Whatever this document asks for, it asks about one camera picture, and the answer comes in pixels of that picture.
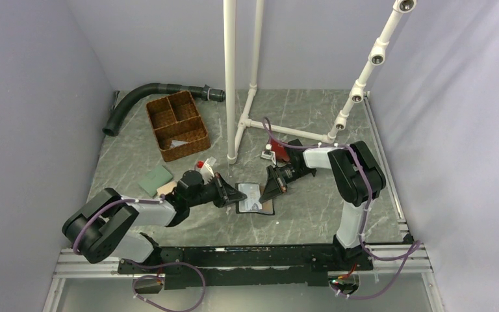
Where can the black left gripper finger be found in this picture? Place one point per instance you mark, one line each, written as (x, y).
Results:
(234, 198)
(223, 188)

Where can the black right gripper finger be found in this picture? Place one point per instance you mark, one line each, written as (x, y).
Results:
(271, 191)
(274, 174)

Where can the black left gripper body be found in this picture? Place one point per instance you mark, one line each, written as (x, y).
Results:
(206, 194)

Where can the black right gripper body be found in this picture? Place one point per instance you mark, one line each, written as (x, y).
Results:
(291, 174)

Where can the black leather card holder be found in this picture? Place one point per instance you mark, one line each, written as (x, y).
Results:
(251, 204)

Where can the white card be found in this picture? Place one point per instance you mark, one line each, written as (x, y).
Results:
(176, 144)

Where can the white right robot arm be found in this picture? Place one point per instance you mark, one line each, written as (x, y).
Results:
(357, 175)

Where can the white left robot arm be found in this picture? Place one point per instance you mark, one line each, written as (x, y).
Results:
(104, 226)

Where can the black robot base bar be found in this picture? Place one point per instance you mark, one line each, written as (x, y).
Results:
(311, 264)

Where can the red leather card holder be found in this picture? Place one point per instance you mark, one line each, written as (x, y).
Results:
(281, 155)

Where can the beige snap card holder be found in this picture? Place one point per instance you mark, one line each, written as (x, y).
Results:
(166, 188)

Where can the brown wicker basket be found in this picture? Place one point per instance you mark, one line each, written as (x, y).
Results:
(176, 117)

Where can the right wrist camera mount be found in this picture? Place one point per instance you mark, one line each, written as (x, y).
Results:
(268, 154)

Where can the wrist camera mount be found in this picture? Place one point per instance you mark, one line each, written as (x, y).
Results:
(268, 154)
(205, 168)

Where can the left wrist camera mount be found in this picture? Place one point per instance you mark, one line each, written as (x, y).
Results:
(205, 168)

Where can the white PVC pipe frame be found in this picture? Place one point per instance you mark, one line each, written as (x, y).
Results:
(237, 126)

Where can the aluminium table edge rail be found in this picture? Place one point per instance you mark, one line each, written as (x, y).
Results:
(402, 222)

